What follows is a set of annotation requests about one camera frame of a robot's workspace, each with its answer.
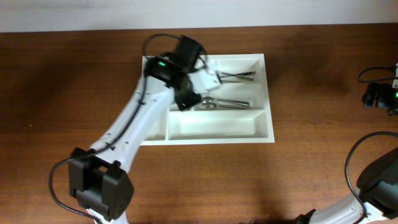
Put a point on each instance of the white cutlery tray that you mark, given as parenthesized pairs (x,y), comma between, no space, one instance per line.
(225,126)

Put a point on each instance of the silver fork with long handle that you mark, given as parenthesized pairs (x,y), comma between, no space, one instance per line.
(247,78)

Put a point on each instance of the large silver spoon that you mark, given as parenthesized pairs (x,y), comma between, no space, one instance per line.
(215,106)
(208,98)

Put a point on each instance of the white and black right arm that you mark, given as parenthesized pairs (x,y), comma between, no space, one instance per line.
(373,199)

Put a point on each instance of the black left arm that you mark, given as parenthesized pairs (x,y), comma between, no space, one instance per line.
(98,177)

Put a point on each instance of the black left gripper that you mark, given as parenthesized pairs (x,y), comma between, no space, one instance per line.
(185,98)

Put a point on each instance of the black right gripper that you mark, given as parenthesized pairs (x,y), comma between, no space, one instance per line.
(374,97)

